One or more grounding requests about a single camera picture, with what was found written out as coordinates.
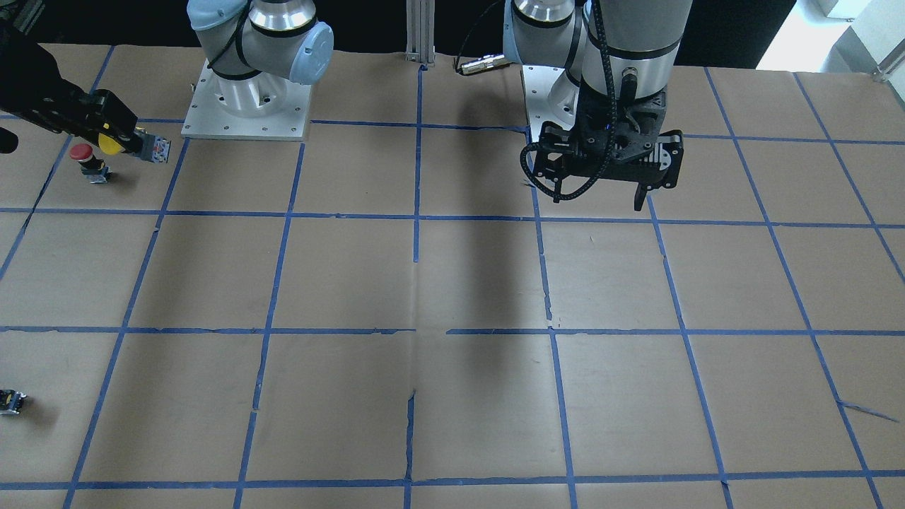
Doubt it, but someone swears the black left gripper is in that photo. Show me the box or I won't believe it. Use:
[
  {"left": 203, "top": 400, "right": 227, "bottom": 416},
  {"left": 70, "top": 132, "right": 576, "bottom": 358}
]
[{"left": 530, "top": 91, "right": 683, "bottom": 211}]

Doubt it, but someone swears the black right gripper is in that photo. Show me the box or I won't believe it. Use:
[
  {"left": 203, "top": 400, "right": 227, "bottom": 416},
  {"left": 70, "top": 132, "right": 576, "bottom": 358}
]
[{"left": 1, "top": 28, "right": 138, "bottom": 146}]

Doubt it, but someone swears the yellow push button switch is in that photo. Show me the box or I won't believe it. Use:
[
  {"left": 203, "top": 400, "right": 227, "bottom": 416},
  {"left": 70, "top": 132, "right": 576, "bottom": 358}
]
[{"left": 98, "top": 128, "right": 171, "bottom": 164}]

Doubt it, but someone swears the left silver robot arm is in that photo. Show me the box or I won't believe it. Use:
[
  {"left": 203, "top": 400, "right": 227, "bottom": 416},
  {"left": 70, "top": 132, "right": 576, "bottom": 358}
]
[{"left": 503, "top": 1, "right": 692, "bottom": 211}]

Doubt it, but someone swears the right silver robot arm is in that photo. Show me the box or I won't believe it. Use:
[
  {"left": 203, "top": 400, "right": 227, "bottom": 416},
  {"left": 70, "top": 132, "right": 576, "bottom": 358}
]
[{"left": 1, "top": 1, "right": 334, "bottom": 163}]

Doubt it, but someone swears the red push button switch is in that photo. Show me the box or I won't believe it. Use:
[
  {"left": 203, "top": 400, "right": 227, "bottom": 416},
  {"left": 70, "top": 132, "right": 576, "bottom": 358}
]
[{"left": 69, "top": 143, "right": 110, "bottom": 184}]

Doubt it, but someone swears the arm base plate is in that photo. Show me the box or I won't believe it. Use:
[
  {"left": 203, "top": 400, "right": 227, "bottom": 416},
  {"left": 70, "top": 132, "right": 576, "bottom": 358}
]
[
  {"left": 181, "top": 62, "right": 313, "bottom": 141},
  {"left": 522, "top": 65, "right": 579, "bottom": 142}
]

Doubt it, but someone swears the aluminium frame post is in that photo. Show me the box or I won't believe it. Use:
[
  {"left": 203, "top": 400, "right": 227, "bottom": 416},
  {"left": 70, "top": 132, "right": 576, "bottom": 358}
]
[{"left": 405, "top": 0, "right": 436, "bottom": 67}]

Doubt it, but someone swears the small black switch part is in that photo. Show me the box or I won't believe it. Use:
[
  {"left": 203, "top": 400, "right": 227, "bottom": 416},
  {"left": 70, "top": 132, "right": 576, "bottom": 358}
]
[{"left": 0, "top": 389, "right": 27, "bottom": 416}]

